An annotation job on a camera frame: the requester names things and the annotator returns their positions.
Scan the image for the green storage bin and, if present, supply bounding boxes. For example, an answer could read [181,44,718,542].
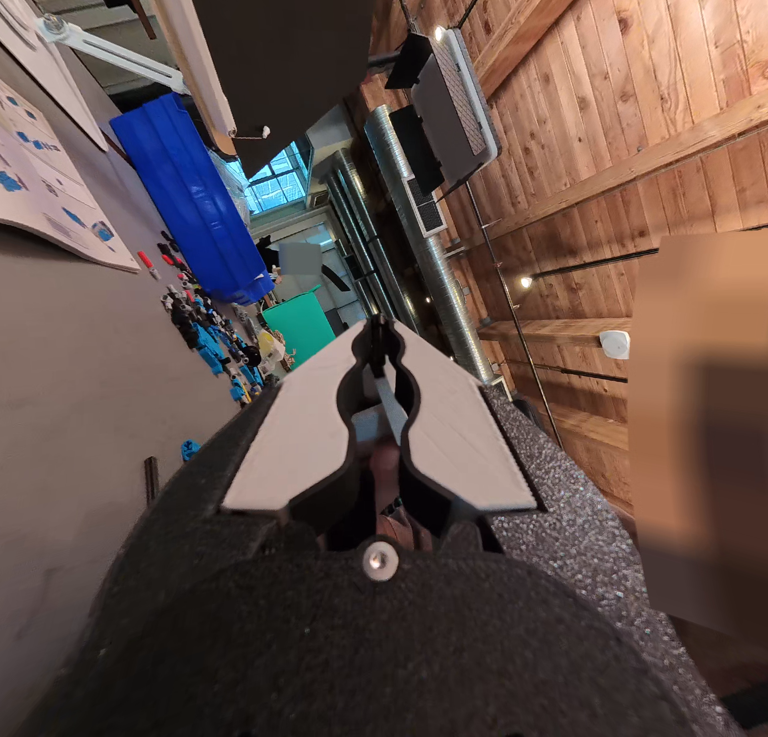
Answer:
[261,285,337,373]

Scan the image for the black partition panel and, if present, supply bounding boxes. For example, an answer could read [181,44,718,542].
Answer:
[186,0,382,180]

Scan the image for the large metal duct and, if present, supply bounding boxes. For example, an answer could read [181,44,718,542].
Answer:
[363,104,499,387]

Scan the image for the pile of small building pieces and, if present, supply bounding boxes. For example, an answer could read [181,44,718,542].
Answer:
[157,230,268,405]

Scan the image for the clear bag of parts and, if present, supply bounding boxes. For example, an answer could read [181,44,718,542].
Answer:
[207,149,253,228]

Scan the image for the grey desk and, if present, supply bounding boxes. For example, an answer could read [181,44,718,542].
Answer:
[0,44,289,737]

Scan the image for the thin metal ducts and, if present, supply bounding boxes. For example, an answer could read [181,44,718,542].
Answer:
[324,149,391,324]

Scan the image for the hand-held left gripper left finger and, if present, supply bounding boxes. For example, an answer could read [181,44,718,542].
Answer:
[221,320,378,537]

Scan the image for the white vent grille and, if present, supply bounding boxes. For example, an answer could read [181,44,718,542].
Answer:
[403,176,448,238]

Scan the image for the instruction booklet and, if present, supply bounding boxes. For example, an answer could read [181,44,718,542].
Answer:
[0,77,142,272]

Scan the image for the blue storage bin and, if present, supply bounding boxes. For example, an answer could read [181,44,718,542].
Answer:
[110,92,277,306]

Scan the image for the hanging light panel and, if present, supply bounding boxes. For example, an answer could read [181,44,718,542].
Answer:
[384,26,502,188]

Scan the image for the white desk lamp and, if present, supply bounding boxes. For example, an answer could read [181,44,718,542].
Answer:
[0,0,271,152]

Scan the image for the paned window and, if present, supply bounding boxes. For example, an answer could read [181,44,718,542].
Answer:
[243,143,308,214]

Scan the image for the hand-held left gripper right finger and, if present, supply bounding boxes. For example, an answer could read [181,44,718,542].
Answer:
[384,318,539,539]

